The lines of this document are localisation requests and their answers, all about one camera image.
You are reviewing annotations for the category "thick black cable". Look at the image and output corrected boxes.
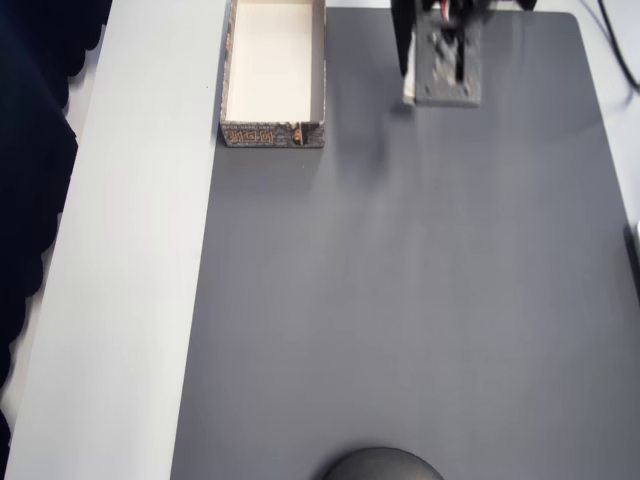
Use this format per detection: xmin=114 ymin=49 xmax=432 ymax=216
xmin=581 ymin=0 xmax=640 ymax=92

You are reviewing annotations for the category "red white servo wire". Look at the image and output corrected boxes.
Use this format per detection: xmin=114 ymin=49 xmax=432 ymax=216
xmin=435 ymin=0 xmax=459 ymax=26

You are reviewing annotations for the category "black round-base stand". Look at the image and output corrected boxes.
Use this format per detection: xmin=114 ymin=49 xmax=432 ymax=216
xmin=322 ymin=446 xmax=446 ymax=480

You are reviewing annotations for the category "white eraser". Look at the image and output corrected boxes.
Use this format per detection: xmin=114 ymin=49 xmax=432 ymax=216
xmin=402 ymin=42 xmax=419 ymax=107

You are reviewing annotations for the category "dark blue curtain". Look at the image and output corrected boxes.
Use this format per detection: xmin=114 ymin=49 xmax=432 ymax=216
xmin=0 ymin=0 xmax=116 ymax=451

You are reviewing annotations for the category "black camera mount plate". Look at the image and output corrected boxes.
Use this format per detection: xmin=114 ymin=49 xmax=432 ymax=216
xmin=413 ymin=9 xmax=484 ymax=109

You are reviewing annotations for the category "patterned cardboard box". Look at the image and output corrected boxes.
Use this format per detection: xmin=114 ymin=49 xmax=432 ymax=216
xmin=219 ymin=0 xmax=328 ymax=149

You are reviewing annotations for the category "grey table mat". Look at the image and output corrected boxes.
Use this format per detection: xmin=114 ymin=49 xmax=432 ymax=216
xmin=169 ymin=5 xmax=640 ymax=480

